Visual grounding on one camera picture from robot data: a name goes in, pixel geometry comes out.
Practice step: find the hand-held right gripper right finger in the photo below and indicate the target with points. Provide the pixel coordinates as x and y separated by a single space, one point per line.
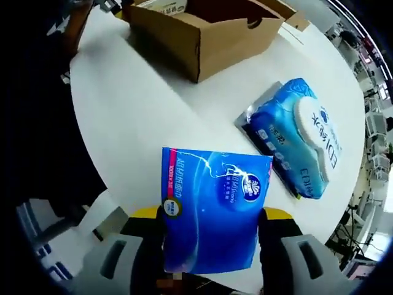
273 255

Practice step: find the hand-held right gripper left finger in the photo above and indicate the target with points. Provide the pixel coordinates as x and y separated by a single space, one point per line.
144 255

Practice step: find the blue soft tissue pack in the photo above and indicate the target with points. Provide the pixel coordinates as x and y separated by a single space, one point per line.
215 221

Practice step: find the light blue wet wipes pack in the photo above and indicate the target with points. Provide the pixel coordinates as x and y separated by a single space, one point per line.
276 135

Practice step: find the brown cardboard shoe box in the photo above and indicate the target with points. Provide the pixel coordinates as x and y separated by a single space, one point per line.
227 46

